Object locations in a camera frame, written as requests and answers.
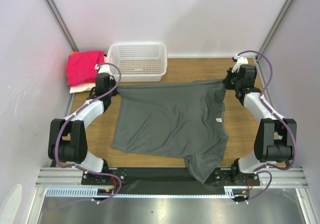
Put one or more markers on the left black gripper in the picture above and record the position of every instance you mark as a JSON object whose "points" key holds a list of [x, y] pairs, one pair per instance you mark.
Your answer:
{"points": [[112, 80]]}

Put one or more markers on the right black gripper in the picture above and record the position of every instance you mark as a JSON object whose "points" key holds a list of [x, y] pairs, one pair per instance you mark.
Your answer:
{"points": [[229, 80]]}

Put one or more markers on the grey t shirt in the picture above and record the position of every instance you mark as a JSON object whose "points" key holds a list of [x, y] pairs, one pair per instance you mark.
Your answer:
{"points": [[179, 120]]}

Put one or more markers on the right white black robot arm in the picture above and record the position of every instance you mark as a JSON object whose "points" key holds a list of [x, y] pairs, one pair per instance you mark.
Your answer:
{"points": [[275, 140]]}

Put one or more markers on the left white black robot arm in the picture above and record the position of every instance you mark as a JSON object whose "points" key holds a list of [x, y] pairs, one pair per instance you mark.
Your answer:
{"points": [[67, 137]]}

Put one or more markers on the white folded t shirt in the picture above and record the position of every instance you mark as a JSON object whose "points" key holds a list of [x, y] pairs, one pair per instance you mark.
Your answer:
{"points": [[81, 73]]}

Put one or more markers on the pink folded t shirt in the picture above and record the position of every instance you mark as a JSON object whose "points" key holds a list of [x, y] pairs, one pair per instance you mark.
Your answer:
{"points": [[83, 67]]}

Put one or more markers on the white perforated plastic basket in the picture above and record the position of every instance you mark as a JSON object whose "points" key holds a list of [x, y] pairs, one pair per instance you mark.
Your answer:
{"points": [[138, 61]]}

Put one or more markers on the orange folded t shirt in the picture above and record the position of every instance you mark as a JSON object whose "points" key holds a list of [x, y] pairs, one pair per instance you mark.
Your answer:
{"points": [[103, 59]]}

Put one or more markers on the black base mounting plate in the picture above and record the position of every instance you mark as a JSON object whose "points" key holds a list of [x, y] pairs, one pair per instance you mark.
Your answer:
{"points": [[178, 181]]}

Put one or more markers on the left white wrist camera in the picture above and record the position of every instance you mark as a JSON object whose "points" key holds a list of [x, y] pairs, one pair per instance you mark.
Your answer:
{"points": [[103, 68]]}

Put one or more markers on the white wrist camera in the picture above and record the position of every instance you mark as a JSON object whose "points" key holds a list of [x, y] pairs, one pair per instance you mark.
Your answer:
{"points": [[103, 68], [239, 60]]}

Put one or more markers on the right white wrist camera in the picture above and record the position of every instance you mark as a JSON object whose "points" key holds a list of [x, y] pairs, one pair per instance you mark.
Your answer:
{"points": [[239, 60]]}

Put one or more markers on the right aluminium frame post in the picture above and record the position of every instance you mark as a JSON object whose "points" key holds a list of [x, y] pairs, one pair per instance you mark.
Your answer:
{"points": [[276, 24]]}

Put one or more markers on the aluminium frame post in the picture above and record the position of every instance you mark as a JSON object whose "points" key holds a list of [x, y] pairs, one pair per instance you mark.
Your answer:
{"points": [[53, 8], [276, 24]]}

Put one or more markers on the white slotted cable duct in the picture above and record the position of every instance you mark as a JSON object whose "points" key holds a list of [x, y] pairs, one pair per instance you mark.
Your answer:
{"points": [[69, 192]]}

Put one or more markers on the aluminium front rail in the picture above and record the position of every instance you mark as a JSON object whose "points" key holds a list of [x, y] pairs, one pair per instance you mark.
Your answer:
{"points": [[71, 177]]}

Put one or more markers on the left aluminium frame post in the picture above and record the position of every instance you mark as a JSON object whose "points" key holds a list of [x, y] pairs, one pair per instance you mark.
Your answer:
{"points": [[53, 8]]}

